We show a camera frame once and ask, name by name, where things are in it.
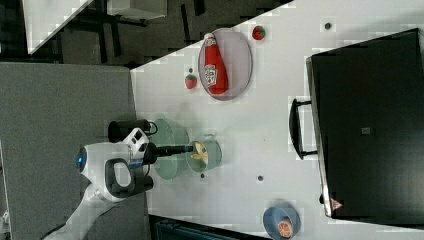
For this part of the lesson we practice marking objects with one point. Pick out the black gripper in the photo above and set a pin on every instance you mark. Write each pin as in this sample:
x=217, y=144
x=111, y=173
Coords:
x=152, y=152

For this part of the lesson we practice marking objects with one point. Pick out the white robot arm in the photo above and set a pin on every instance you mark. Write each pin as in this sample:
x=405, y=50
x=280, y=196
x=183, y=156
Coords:
x=107, y=166

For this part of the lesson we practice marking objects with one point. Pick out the red toy tomato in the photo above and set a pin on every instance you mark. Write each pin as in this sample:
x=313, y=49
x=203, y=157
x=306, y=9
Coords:
x=258, y=33

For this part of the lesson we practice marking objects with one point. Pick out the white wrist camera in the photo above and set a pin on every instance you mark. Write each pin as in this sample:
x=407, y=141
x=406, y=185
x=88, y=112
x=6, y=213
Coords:
x=138, y=142

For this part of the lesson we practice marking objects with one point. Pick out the green perforated colander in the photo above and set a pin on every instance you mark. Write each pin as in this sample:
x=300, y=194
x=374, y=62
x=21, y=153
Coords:
x=171, y=139

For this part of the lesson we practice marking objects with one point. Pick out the yellow toy banana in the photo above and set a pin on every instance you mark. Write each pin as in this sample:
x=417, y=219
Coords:
x=200, y=152

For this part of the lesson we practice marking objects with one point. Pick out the red ketchup bottle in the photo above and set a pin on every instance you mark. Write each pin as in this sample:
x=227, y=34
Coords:
x=214, y=67

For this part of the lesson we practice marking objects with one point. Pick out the blue bowl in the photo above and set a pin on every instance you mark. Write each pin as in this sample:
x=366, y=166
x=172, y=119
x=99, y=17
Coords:
x=277, y=211

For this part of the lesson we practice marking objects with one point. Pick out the red toy strawberry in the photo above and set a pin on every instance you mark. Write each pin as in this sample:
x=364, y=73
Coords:
x=190, y=81

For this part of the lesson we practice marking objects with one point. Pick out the green mug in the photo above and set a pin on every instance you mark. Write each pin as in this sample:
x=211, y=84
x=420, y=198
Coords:
x=214, y=154

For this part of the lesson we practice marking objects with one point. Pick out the orange slice toy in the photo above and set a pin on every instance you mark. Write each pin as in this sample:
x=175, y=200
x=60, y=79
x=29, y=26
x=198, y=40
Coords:
x=285, y=228

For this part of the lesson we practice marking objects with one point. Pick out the black toaster oven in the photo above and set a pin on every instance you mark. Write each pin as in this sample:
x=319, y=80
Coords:
x=368, y=116

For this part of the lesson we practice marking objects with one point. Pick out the grey round plate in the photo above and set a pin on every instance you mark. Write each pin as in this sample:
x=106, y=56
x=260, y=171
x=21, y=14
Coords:
x=237, y=58

